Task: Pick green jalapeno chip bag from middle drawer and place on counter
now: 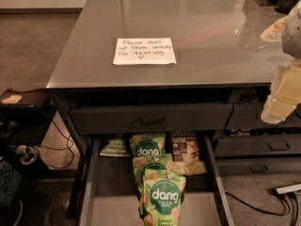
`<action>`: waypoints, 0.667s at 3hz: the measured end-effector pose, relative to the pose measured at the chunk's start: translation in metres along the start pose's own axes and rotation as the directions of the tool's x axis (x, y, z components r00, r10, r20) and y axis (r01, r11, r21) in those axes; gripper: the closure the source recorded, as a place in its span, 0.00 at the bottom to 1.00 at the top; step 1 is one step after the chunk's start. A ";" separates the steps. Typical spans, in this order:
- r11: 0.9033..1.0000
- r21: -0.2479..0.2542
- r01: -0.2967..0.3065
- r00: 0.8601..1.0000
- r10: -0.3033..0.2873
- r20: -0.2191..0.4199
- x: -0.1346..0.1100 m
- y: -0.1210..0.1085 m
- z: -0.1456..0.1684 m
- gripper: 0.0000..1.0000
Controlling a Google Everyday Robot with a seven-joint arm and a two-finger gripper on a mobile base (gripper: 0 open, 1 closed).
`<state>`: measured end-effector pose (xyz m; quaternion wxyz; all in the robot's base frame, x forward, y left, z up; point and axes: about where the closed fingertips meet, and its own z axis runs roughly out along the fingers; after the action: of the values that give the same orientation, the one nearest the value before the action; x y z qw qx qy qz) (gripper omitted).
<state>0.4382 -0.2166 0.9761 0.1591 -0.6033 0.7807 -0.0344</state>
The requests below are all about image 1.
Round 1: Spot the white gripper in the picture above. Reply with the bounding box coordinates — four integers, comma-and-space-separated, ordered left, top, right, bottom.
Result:
261, 59, 301, 124

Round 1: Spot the green jalapeno chip bag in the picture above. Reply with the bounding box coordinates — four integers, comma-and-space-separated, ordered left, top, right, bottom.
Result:
100, 134, 130, 157

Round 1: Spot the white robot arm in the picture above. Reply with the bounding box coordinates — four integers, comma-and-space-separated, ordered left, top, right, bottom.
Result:
261, 1, 301, 124

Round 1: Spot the top right drawer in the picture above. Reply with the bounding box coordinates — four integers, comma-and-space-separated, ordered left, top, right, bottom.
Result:
226, 101, 301, 131

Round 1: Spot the right middle drawer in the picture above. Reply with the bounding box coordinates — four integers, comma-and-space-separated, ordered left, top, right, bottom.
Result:
214, 134, 301, 157

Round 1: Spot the right bottom drawer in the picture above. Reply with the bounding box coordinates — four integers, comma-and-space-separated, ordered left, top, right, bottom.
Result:
216, 157, 301, 174

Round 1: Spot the dark grey drawer cabinet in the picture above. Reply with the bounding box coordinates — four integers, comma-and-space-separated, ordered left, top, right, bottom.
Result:
48, 0, 301, 226

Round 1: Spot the brown cracker snack bag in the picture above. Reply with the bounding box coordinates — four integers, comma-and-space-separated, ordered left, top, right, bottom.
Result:
168, 131, 207, 176

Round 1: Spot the middle green Dang chip bag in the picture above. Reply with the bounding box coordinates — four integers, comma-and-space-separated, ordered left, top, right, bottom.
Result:
133, 153, 172, 192

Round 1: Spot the green dang chip bag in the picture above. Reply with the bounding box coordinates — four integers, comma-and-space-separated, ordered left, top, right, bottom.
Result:
130, 133, 166, 156
133, 153, 172, 192
141, 169, 186, 226

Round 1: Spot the rear green Dang chip bag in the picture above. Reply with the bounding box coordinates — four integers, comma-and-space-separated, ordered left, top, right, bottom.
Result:
130, 133, 166, 156

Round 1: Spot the front green Dang chip bag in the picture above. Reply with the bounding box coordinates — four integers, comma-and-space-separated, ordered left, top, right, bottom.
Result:
141, 169, 186, 226

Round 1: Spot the top left drawer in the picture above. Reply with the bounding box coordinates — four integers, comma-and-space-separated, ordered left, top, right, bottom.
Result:
70, 104, 233, 135

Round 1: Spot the open middle drawer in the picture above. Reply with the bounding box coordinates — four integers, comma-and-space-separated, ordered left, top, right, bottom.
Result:
79, 137, 234, 226

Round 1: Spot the grey power strip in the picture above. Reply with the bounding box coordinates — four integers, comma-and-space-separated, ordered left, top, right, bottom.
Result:
274, 184, 301, 195

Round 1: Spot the white handwritten paper note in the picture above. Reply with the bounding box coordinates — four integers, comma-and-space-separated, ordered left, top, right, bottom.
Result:
113, 38, 176, 65

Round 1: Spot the black side cart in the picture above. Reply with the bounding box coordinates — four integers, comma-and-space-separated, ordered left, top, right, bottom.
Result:
0, 89, 56, 178

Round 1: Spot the round metal caster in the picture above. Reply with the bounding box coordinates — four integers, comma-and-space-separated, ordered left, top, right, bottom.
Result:
16, 145, 39, 166

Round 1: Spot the tan sticky note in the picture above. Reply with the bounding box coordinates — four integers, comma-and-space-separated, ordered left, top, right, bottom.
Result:
1, 95, 22, 105

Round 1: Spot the dark plastic crate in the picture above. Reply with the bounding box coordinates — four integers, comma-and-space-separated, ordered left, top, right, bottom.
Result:
0, 157, 23, 206

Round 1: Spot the black power cable right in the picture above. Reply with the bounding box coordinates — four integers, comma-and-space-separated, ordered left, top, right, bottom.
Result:
225, 191, 299, 226

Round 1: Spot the black floor cable left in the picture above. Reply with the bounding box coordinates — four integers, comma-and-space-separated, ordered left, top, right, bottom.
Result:
31, 120, 76, 170

